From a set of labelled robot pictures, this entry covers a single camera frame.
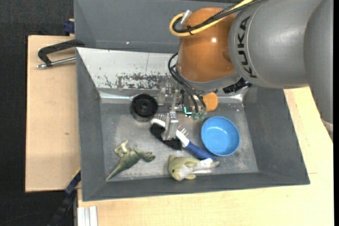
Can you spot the green and white plush fish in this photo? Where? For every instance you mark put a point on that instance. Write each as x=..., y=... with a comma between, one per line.
x=182, y=168

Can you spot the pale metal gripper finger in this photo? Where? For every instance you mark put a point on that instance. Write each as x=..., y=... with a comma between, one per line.
x=167, y=129
x=173, y=128

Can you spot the orange ball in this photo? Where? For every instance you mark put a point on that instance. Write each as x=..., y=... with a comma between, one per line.
x=211, y=101

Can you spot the blue and white toothbrush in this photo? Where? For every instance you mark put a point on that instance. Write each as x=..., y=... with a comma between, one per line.
x=197, y=150

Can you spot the pale cardboard board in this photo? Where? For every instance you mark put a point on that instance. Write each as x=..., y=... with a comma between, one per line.
x=50, y=113

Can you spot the blue bowl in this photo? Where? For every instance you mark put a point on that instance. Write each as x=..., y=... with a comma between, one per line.
x=220, y=136

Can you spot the green toy dinosaur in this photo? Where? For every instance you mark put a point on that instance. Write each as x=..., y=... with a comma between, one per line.
x=129, y=158

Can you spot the grey metal bin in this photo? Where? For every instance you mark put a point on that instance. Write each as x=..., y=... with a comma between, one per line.
x=111, y=124

